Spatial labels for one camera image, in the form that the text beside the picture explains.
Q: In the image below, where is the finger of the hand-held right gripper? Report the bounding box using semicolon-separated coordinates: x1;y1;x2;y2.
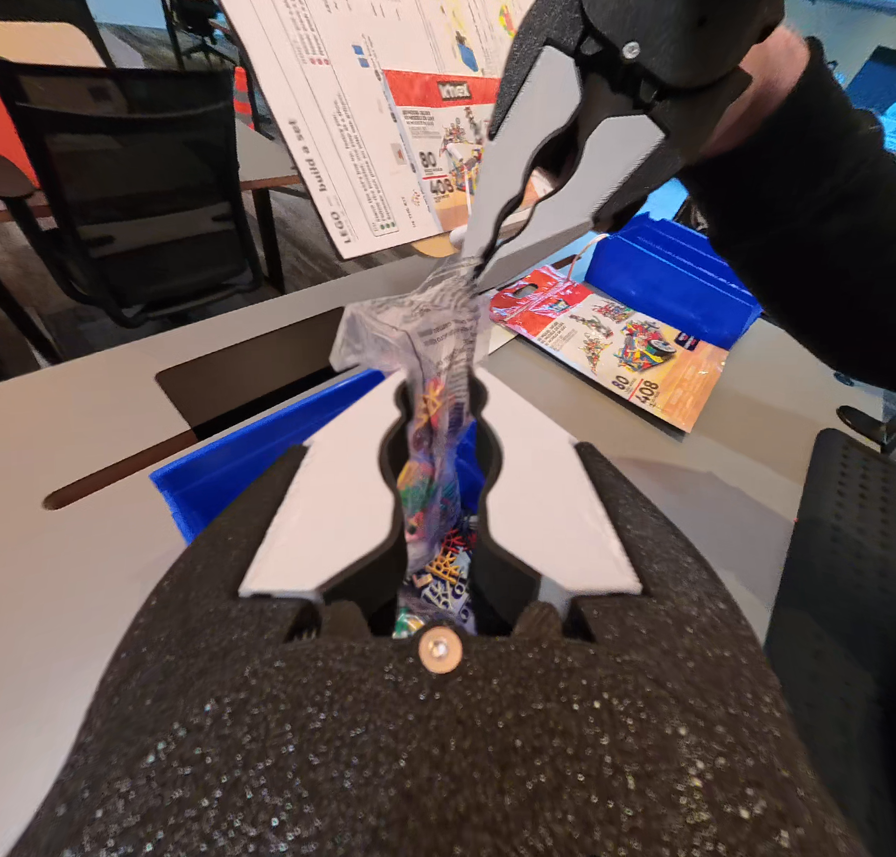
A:
479;111;667;291
458;44;585;273

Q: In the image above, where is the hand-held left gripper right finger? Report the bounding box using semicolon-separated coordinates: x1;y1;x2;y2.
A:
468;370;643;637

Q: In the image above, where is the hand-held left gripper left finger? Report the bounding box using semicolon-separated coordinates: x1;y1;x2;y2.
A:
238;370;410;623

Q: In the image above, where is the blue plastic bin with sticker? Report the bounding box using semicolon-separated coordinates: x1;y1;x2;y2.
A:
149;369;487;634

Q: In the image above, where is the colourful printed toy package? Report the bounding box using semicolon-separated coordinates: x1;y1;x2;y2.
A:
489;265;730;434

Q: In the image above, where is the clear bag of colourful connectors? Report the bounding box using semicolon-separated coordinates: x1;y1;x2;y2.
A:
329;255;491;637

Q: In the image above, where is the person's right forearm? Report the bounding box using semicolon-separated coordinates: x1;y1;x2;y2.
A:
675;38;896;389

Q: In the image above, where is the person's right hand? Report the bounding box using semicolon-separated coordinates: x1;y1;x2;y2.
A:
689;26;812;165

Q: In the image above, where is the black table inset panel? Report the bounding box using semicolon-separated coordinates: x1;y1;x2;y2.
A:
154;307;351;432

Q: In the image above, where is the white printed instruction sheet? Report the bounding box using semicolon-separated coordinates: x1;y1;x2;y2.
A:
199;0;540;262

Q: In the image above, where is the black mesh office chair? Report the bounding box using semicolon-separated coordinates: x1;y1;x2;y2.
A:
0;59;263;329

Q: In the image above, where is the tan chair back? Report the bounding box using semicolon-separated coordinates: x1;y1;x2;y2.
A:
0;21;107;69

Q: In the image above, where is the orange plastic bin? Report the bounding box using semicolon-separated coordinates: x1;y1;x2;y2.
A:
0;98;39;186

